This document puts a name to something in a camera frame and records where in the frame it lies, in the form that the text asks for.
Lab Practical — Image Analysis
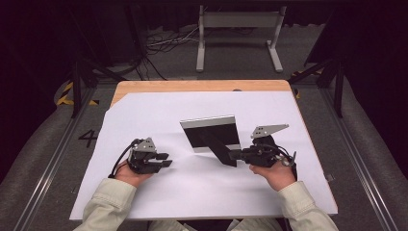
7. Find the right hand-held gripper cable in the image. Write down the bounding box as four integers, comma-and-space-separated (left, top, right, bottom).
272, 144, 298, 181

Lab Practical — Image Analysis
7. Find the black metal stand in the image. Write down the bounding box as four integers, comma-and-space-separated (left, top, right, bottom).
70, 57, 127, 119
288, 57, 345, 119

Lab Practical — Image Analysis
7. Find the aluminium floor rail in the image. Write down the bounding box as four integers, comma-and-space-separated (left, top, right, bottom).
13, 86, 97, 231
320, 86, 400, 231

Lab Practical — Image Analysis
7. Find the person's right hand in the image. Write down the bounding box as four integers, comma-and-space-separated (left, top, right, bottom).
249, 159, 297, 193

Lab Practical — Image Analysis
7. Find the white paper sheet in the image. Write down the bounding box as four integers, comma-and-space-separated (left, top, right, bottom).
68, 90, 339, 221

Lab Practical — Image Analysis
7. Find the wooden table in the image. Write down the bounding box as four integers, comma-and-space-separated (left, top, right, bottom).
110, 79, 310, 134

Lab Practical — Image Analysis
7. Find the grey metal stand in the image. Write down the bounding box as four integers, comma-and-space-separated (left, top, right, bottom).
195, 4, 288, 73

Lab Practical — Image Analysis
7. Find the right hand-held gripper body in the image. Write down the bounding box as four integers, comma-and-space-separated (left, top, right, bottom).
242, 123, 290, 168

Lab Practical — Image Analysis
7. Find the person's left hand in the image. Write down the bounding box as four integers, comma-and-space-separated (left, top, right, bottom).
115, 161, 155, 189

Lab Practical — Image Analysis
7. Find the tangle of floor cables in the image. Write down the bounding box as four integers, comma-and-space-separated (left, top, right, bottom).
134, 25, 200, 81

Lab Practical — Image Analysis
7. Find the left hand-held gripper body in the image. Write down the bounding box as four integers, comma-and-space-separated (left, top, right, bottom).
127, 137, 162, 175

